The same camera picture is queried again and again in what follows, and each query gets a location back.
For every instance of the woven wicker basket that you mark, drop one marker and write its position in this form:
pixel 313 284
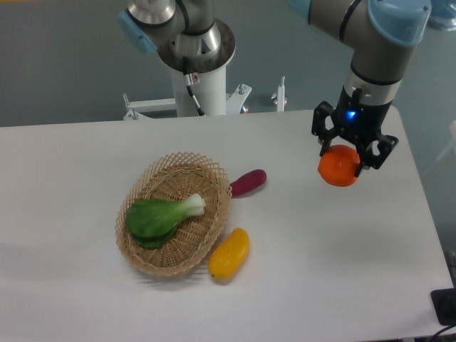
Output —
pixel 175 177

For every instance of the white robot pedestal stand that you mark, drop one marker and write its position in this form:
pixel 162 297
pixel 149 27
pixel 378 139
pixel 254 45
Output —
pixel 198 70

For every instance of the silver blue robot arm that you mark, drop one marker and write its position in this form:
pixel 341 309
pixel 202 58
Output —
pixel 382 34

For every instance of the purple sweet potato toy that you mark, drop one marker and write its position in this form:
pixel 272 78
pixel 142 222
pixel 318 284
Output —
pixel 248 182

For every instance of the black device at edge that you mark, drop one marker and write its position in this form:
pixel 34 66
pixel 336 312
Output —
pixel 443 301

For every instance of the orange toy fruit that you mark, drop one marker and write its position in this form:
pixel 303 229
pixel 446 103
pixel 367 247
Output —
pixel 338 166

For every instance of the yellow mango toy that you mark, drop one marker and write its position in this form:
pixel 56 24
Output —
pixel 229 256

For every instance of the green bok choy toy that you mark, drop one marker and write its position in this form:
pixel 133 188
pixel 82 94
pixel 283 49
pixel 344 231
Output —
pixel 153 222

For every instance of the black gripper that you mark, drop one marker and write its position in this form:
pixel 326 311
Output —
pixel 359 124

